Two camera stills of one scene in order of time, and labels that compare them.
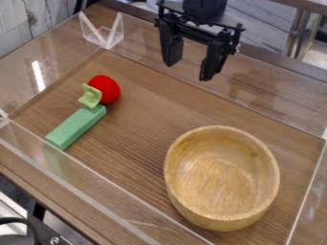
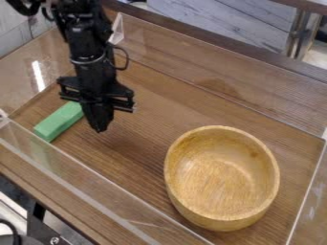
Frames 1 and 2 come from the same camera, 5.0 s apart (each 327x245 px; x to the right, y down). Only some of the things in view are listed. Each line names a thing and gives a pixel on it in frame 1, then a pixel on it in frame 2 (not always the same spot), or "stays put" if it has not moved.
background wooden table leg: (305, 26) stays put
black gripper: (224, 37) → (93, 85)
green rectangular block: (87, 116) → (58, 121)
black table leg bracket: (44, 233) stays put
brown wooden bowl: (221, 177) stays put
